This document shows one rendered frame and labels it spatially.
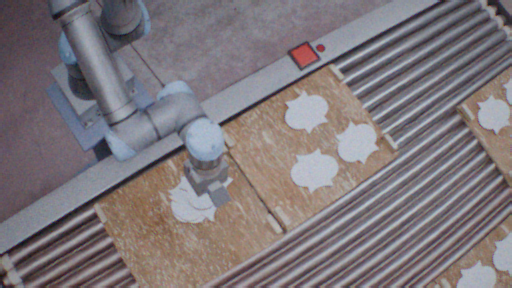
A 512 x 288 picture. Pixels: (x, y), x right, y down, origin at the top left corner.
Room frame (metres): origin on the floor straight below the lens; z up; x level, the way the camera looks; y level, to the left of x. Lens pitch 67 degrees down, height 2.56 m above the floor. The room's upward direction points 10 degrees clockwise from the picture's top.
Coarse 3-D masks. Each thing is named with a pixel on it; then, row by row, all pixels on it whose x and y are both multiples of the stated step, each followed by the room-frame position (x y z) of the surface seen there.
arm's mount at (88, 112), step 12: (120, 60) 0.85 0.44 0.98; (60, 72) 0.78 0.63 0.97; (120, 72) 0.81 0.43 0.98; (60, 84) 0.74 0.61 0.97; (132, 84) 0.79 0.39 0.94; (72, 96) 0.71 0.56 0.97; (132, 96) 0.79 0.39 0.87; (72, 108) 0.71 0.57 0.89; (84, 108) 0.67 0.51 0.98; (96, 108) 0.70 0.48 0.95; (84, 120) 0.66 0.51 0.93; (96, 120) 0.68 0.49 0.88
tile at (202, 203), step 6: (186, 180) 0.49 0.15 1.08; (228, 180) 0.51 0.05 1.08; (186, 186) 0.47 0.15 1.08; (192, 192) 0.46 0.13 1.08; (192, 198) 0.44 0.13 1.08; (198, 198) 0.45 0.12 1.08; (204, 198) 0.45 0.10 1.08; (192, 204) 0.43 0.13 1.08; (198, 204) 0.43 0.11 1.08; (204, 204) 0.43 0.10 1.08; (210, 204) 0.44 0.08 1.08
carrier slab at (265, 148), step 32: (288, 96) 0.84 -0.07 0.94; (352, 96) 0.88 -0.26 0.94; (224, 128) 0.71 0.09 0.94; (256, 128) 0.72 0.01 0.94; (288, 128) 0.74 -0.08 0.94; (320, 128) 0.76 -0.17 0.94; (256, 160) 0.63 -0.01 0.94; (288, 160) 0.65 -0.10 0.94; (384, 160) 0.70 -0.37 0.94; (288, 192) 0.55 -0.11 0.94; (320, 192) 0.57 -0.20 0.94
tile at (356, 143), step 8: (352, 128) 0.77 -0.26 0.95; (360, 128) 0.78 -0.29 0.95; (368, 128) 0.78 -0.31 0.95; (336, 136) 0.74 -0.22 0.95; (344, 136) 0.74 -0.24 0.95; (352, 136) 0.75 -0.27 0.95; (360, 136) 0.75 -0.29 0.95; (368, 136) 0.76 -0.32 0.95; (344, 144) 0.72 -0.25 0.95; (352, 144) 0.72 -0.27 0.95; (360, 144) 0.73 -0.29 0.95; (368, 144) 0.73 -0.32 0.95; (344, 152) 0.69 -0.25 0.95; (352, 152) 0.70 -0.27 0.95; (360, 152) 0.70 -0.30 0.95; (368, 152) 0.71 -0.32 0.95; (344, 160) 0.67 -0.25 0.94; (352, 160) 0.67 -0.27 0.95; (360, 160) 0.68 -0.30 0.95
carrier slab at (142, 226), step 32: (128, 192) 0.47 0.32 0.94; (160, 192) 0.49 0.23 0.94; (128, 224) 0.38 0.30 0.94; (160, 224) 0.40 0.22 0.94; (192, 224) 0.42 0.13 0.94; (224, 224) 0.43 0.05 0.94; (256, 224) 0.45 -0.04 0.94; (128, 256) 0.29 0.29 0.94; (160, 256) 0.31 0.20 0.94; (192, 256) 0.33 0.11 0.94; (224, 256) 0.34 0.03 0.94
